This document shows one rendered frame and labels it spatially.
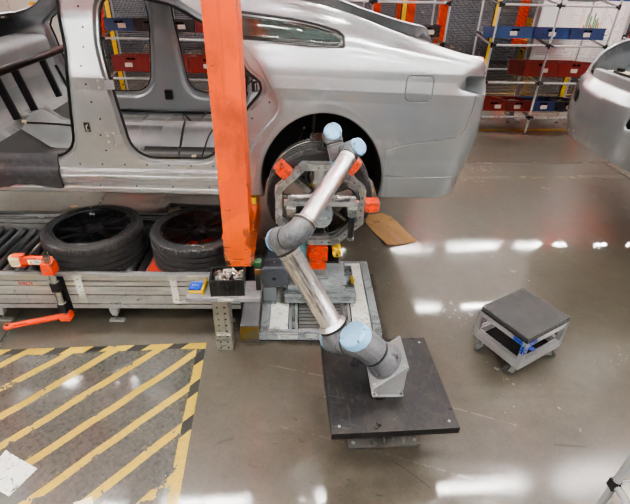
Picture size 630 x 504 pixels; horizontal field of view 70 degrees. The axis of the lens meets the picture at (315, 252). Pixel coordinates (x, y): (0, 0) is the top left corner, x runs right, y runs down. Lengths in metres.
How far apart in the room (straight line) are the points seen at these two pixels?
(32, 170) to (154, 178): 0.78
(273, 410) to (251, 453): 0.28
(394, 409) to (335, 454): 0.41
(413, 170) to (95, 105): 2.03
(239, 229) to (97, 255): 1.05
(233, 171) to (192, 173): 0.67
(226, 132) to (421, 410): 1.68
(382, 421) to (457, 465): 0.50
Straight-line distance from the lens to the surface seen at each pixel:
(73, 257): 3.31
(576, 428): 2.99
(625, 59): 5.53
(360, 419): 2.26
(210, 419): 2.66
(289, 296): 3.13
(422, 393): 2.42
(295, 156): 2.70
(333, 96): 2.88
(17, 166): 3.55
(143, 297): 3.18
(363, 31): 2.92
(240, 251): 2.73
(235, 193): 2.54
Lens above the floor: 2.09
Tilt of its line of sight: 33 degrees down
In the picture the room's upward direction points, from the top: 2 degrees clockwise
